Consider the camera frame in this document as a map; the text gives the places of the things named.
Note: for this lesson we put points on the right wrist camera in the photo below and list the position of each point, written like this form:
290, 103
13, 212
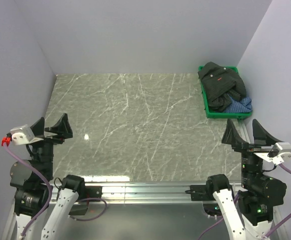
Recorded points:
278, 154

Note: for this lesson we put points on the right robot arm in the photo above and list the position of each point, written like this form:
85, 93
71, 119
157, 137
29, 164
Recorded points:
248, 214

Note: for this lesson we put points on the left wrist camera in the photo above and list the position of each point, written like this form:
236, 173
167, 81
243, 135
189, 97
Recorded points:
20, 135

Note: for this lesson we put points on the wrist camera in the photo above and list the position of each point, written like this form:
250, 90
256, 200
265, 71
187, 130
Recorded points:
20, 135
278, 154

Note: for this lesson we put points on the blue checked long sleeve shirt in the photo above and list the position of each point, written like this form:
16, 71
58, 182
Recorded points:
239, 107

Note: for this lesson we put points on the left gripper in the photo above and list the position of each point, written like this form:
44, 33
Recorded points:
62, 129

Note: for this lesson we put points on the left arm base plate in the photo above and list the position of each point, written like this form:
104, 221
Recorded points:
81, 208

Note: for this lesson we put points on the green plastic bin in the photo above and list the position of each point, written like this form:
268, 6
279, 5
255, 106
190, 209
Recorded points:
220, 115

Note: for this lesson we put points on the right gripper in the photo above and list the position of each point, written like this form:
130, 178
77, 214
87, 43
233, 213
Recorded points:
231, 135

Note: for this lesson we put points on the aluminium mounting rail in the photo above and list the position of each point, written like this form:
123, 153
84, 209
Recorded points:
137, 193

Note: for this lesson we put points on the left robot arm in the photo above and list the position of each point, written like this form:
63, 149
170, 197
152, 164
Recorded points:
31, 179

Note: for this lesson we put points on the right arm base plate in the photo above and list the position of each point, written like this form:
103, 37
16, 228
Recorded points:
200, 193

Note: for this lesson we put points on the black pinstripe long sleeve shirt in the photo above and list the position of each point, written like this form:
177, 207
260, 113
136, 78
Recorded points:
222, 86

